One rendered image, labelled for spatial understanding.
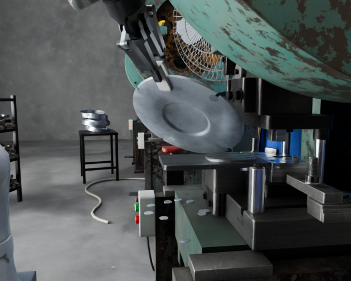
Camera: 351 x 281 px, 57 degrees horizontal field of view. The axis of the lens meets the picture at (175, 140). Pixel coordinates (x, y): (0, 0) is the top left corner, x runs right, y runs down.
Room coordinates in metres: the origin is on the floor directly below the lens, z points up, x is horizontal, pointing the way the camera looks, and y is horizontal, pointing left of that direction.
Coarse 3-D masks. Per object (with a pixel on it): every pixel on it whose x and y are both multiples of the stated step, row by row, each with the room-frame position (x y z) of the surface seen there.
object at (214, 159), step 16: (160, 160) 0.78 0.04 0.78; (176, 160) 0.77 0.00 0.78; (192, 160) 0.77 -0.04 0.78; (208, 160) 0.77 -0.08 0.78; (224, 160) 0.74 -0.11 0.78; (240, 160) 0.74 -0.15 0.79; (256, 160) 0.77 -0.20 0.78; (208, 176) 0.79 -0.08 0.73; (224, 176) 0.74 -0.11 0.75; (240, 176) 0.75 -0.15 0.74; (208, 192) 0.79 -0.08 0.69; (224, 192) 0.74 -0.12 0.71; (208, 208) 0.79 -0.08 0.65; (224, 208) 0.75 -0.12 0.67
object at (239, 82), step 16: (240, 80) 0.77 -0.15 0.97; (256, 80) 0.75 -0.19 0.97; (240, 96) 0.76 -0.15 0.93; (256, 96) 0.75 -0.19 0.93; (272, 96) 0.73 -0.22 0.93; (288, 96) 0.74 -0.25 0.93; (304, 96) 0.74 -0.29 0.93; (240, 112) 0.86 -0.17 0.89; (256, 112) 0.75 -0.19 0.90; (272, 112) 0.73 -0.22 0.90; (288, 112) 0.74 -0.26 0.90; (304, 112) 0.74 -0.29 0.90
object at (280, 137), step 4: (268, 132) 0.82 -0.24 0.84; (272, 132) 0.80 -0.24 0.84; (276, 132) 0.79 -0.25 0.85; (280, 132) 0.79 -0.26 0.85; (284, 132) 0.79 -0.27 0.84; (268, 136) 0.82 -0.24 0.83; (272, 136) 0.80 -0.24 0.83; (276, 136) 0.79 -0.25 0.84; (280, 136) 0.79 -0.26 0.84; (284, 136) 0.79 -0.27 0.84; (272, 140) 0.80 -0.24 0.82; (276, 140) 0.79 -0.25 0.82; (280, 140) 0.79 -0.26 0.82; (284, 140) 0.79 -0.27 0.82
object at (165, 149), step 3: (162, 147) 1.11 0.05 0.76; (165, 147) 1.09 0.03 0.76; (168, 147) 1.09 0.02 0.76; (171, 147) 1.09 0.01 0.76; (174, 147) 1.10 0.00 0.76; (177, 147) 1.10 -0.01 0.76; (162, 150) 1.11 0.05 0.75; (165, 150) 1.08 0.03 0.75; (168, 150) 1.08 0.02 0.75; (171, 150) 1.08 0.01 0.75; (174, 150) 1.08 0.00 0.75; (177, 150) 1.08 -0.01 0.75; (180, 150) 1.08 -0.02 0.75; (171, 153) 1.10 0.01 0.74; (174, 153) 1.11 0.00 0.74
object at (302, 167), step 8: (256, 152) 0.88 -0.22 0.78; (264, 152) 0.88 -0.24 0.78; (280, 152) 0.88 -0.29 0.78; (272, 160) 0.76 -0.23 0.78; (280, 160) 0.77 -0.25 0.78; (288, 160) 0.77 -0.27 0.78; (272, 168) 0.73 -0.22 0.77; (280, 168) 0.74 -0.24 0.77; (288, 168) 0.74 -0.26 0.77; (296, 168) 0.74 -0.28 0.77; (304, 168) 0.74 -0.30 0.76; (272, 176) 0.73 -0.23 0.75; (280, 176) 0.74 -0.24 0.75
